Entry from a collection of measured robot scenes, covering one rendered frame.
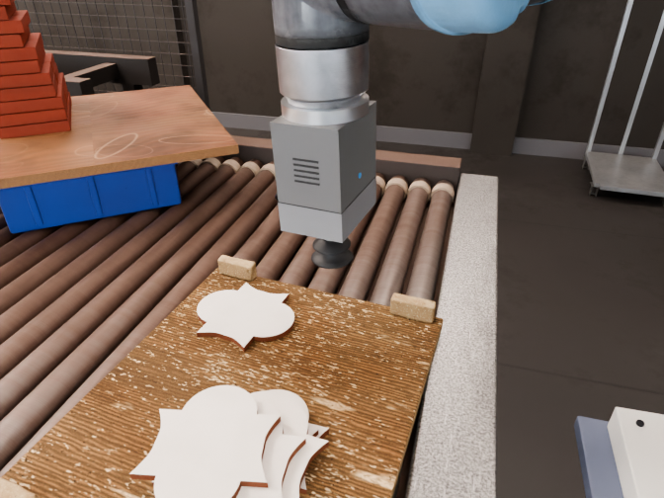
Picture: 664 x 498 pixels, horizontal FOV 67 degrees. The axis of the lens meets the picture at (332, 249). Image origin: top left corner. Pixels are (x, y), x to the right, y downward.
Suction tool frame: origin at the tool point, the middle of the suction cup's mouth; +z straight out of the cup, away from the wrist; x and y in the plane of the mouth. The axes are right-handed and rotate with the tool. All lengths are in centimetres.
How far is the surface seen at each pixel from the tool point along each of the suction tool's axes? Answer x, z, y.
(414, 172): -10, 18, -62
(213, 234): -35.2, 17.4, -22.8
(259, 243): -25.5, 17.3, -23.0
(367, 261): -6.2, 17.7, -25.2
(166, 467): -6.5, 10.5, 21.0
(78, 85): -109, 6, -62
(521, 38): -19, 35, -335
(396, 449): 10.0, 15.7, 7.8
